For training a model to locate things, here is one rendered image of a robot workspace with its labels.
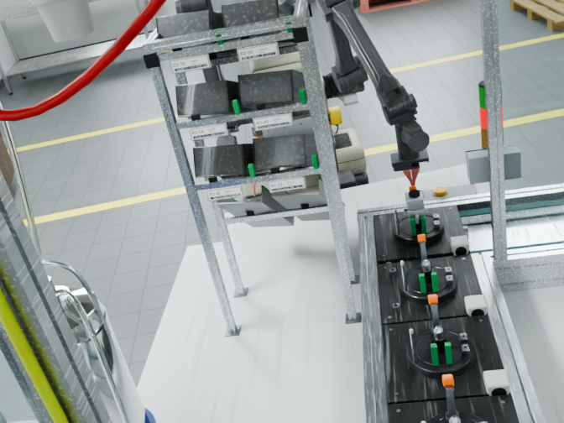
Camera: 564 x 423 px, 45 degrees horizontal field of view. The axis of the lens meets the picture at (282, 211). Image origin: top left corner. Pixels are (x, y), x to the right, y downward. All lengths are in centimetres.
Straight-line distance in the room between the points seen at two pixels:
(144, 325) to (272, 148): 203
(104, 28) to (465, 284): 788
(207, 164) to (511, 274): 82
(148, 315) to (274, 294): 169
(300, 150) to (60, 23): 115
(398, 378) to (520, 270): 51
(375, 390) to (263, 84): 71
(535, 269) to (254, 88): 84
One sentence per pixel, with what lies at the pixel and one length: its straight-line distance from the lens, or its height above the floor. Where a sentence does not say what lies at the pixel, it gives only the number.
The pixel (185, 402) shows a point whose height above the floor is 86.
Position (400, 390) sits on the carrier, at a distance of 147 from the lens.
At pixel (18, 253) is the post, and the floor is 170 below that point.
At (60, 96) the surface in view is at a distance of 61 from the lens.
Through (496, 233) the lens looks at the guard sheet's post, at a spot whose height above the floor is 104.
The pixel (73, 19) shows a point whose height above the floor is 191.
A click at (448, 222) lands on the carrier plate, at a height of 97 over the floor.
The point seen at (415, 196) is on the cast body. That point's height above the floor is 109.
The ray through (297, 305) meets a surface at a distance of 191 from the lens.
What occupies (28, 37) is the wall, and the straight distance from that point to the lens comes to 946.
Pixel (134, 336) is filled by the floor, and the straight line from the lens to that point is 349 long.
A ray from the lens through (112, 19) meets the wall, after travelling 917.
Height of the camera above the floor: 200
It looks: 29 degrees down
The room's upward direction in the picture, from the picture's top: 13 degrees counter-clockwise
